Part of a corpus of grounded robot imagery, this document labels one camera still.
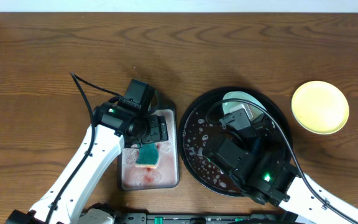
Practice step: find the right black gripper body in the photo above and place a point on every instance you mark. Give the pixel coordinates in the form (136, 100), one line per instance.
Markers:
(265, 144)

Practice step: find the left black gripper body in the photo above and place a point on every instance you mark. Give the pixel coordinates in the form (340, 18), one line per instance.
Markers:
(155, 130)

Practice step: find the green yellow sponge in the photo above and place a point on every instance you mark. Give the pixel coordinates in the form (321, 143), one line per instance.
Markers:
(148, 156)

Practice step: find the yellow plate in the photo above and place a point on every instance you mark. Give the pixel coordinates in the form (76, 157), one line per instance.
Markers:
(320, 107)

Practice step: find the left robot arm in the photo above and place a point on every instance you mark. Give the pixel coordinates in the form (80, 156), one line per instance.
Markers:
(114, 128)

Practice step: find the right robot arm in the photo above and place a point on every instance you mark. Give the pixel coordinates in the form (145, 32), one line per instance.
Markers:
(258, 158)

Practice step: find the rectangular soapy water tray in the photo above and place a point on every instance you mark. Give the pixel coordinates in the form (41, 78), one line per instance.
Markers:
(164, 172)

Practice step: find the round black serving tray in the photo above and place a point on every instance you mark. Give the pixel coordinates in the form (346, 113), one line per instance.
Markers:
(200, 128)

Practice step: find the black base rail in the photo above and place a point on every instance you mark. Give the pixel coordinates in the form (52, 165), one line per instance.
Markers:
(142, 218)

